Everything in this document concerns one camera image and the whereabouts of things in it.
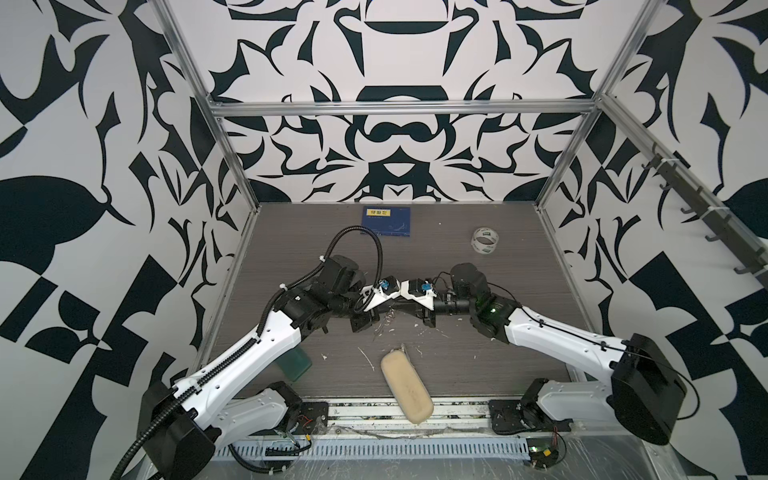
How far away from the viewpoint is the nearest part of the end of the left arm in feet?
2.03

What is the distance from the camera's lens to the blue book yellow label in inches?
44.7

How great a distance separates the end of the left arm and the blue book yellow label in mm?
506
